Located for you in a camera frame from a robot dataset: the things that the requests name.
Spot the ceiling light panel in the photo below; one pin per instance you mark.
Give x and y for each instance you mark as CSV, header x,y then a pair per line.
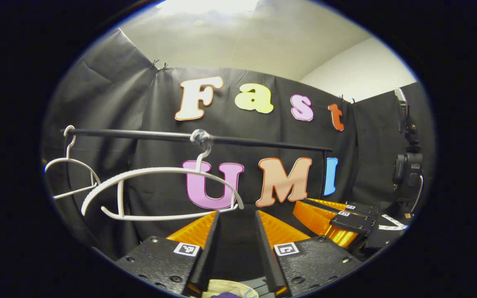
x,y
209,5

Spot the black clothes rack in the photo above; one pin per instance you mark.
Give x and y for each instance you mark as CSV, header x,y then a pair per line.
x,y
263,142

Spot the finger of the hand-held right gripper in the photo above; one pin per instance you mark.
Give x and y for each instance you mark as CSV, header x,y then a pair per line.
x,y
352,223
364,210

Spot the purple ribbed shirt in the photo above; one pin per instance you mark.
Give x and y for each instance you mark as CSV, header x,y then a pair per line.
x,y
226,295

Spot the white hanger with taped hook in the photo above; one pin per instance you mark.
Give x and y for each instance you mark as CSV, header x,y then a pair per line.
x,y
121,198

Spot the plain white hanger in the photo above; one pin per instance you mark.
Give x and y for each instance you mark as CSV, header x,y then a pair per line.
x,y
69,160

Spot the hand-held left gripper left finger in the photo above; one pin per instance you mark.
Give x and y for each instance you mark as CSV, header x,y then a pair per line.
x,y
205,256

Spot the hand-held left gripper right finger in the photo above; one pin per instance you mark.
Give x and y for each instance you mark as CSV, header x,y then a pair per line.
x,y
269,260

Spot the beige laundry hamper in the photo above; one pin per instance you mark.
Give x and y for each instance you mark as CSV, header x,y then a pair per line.
x,y
222,286

